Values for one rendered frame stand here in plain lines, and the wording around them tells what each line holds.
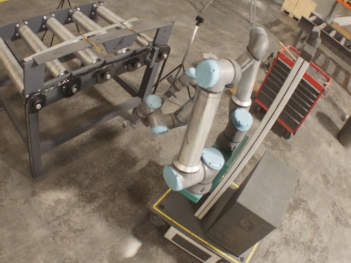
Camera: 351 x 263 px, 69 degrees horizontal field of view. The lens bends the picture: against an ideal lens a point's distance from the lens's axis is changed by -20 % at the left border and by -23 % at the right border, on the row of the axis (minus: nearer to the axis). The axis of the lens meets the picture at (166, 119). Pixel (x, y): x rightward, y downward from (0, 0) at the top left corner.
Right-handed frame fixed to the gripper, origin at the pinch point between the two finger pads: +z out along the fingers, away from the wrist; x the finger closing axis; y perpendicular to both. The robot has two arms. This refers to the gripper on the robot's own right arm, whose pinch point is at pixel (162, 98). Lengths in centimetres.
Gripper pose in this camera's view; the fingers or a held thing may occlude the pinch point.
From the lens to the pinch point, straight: 227.7
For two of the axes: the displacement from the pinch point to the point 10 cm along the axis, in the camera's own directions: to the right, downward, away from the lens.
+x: 3.7, -4.6, 8.0
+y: 6.7, 7.4, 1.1
